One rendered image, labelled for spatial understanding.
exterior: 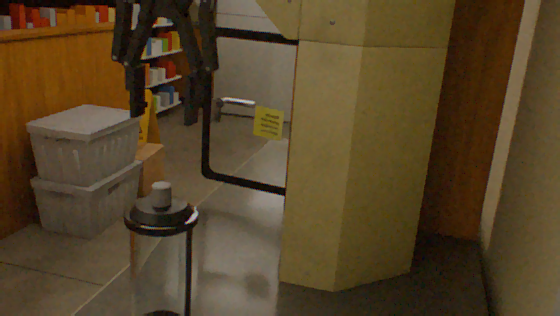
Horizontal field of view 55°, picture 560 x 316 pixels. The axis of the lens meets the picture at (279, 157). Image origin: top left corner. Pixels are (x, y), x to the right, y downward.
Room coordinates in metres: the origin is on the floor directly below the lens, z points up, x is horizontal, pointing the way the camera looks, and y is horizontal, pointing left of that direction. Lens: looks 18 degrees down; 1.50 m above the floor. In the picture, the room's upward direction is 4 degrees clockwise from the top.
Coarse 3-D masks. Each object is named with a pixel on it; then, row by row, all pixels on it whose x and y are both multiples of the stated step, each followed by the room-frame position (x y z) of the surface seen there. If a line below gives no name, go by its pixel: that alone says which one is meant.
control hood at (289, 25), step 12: (264, 0) 0.96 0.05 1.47; (276, 0) 0.95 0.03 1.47; (288, 0) 0.95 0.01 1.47; (300, 0) 0.94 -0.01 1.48; (264, 12) 0.96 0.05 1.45; (276, 12) 0.95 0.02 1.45; (288, 12) 0.95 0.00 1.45; (300, 12) 0.95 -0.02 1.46; (276, 24) 0.95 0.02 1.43; (288, 24) 0.95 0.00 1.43; (300, 24) 0.95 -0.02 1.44; (288, 36) 0.95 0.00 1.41
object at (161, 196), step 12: (156, 192) 0.72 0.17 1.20; (168, 192) 0.72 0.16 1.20; (144, 204) 0.72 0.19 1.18; (156, 204) 0.72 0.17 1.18; (168, 204) 0.72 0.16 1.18; (180, 204) 0.73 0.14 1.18; (132, 216) 0.70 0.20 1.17; (144, 216) 0.69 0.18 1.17; (156, 216) 0.69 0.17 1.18; (168, 216) 0.69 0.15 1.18; (180, 216) 0.70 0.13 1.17
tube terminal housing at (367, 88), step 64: (320, 0) 0.94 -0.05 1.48; (384, 0) 0.93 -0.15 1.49; (448, 0) 1.01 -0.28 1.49; (320, 64) 0.93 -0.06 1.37; (384, 64) 0.94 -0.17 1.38; (320, 128) 0.93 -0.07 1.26; (384, 128) 0.95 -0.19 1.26; (320, 192) 0.93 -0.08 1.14; (384, 192) 0.96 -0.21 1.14; (320, 256) 0.92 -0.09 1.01; (384, 256) 0.98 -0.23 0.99
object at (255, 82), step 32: (224, 64) 1.34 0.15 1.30; (256, 64) 1.31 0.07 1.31; (288, 64) 1.27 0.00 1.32; (224, 96) 1.34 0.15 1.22; (256, 96) 1.30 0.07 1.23; (288, 96) 1.27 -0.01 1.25; (224, 128) 1.33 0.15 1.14; (256, 128) 1.30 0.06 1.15; (288, 128) 1.27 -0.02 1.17; (224, 160) 1.33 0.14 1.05; (256, 160) 1.30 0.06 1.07; (288, 160) 1.27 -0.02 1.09
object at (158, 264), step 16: (128, 208) 0.73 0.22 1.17; (192, 208) 0.75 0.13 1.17; (144, 224) 0.68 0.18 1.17; (176, 224) 0.69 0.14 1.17; (144, 240) 0.69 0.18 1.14; (160, 240) 0.68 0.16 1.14; (176, 240) 0.69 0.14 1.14; (144, 256) 0.69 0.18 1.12; (160, 256) 0.68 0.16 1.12; (176, 256) 0.69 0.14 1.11; (144, 272) 0.69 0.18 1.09; (160, 272) 0.68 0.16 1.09; (176, 272) 0.69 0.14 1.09; (144, 288) 0.69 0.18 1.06; (160, 288) 0.68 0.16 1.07; (176, 288) 0.70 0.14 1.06; (144, 304) 0.69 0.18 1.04; (160, 304) 0.68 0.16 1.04; (176, 304) 0.70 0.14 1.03
